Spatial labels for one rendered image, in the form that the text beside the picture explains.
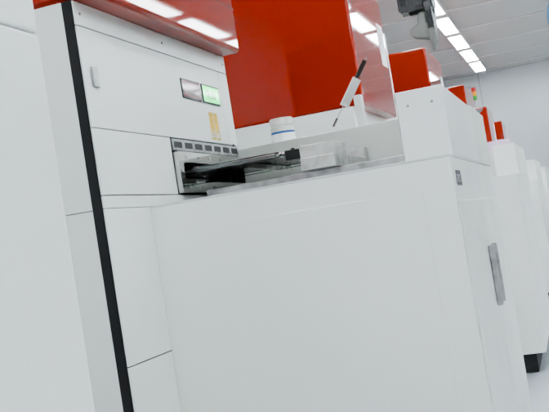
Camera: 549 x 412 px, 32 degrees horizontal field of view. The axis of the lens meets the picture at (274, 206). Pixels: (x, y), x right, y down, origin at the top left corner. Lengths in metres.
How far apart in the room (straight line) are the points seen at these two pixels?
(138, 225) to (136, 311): 0.18
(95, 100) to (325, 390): 0.72
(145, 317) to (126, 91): 0.47
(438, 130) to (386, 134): 0.59
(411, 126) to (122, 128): 0.58
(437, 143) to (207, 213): 0.48
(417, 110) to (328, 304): 0.42
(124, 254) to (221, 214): 0.22
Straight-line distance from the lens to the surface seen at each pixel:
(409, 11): 2.30
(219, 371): 1.96
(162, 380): 1.95
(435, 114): 1.89
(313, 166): 2.11
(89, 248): 1.83
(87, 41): 1.89
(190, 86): 2.33
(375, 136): 2.47
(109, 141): 1.88
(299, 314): 1.89
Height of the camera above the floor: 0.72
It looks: 2 degrees up
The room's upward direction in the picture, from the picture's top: 9 degrees counter-clockwise
